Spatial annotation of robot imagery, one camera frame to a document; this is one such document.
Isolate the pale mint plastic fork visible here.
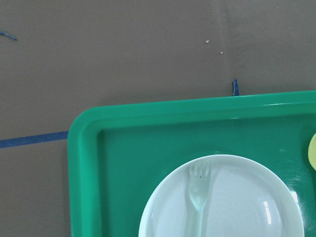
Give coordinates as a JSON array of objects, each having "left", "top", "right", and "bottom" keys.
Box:
[{"left": 185, "top": 159, "right": 212, "bottom": 237}]

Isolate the green plastic tray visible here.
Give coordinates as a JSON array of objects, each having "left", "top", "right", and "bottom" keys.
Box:
[{"left": 68, "top": 91, "right": 316, "bottom": 237}]

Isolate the white round plate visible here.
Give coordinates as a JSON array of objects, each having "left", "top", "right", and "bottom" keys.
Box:
[{"left": 138, "top": 155, "right": 305, "bottom": 237}]

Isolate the blue tape grid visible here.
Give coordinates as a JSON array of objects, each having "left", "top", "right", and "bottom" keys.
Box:
[{"left": 0, "top": 30, "right": 240, "bottom": 149}]

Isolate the yellow plastic spoon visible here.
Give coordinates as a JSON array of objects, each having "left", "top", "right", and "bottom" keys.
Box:
[{"left": 308, "top": 134, "right": 316, "bottom": 170}]

